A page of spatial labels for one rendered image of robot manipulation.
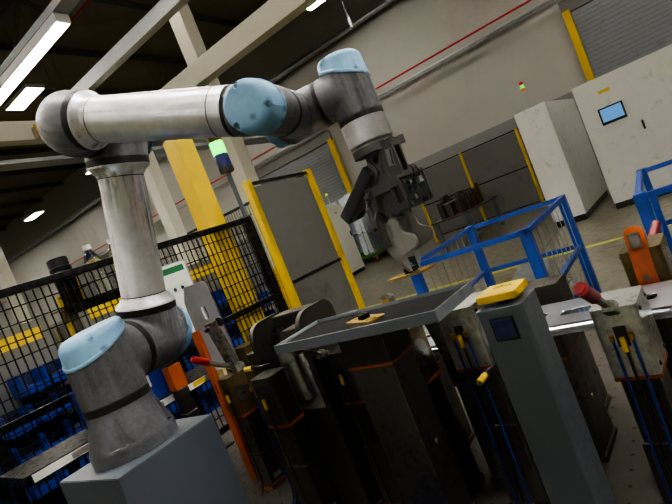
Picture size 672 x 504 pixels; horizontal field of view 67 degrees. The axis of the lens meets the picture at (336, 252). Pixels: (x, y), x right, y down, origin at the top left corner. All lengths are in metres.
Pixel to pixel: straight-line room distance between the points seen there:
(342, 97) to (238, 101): 0.18
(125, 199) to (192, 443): 0.46
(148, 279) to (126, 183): 0.19
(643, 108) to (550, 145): 1.34
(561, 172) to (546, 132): 0.69
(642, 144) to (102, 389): 8.49
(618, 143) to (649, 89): 0.83
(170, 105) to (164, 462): 0.57
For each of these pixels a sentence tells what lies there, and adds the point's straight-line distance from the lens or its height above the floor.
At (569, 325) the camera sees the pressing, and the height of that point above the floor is 1.00.
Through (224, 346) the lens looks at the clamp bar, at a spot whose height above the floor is 1.13.
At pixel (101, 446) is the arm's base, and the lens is 0.98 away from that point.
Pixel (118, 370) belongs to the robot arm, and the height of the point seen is 1.24.
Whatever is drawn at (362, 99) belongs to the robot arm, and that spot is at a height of 1.50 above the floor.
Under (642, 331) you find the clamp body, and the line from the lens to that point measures 0.90.
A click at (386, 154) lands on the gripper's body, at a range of 0.80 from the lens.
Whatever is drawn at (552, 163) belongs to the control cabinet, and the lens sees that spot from 9.01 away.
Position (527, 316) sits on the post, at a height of 1.12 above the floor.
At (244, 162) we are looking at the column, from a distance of 9.17.
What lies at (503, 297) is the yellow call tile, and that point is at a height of 1.15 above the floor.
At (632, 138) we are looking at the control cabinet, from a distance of 8.91.
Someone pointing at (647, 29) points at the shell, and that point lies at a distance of 14.99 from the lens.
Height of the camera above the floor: 1.33
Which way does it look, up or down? 2 degrees down
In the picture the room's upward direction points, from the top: 22 degrees counter-clockwise
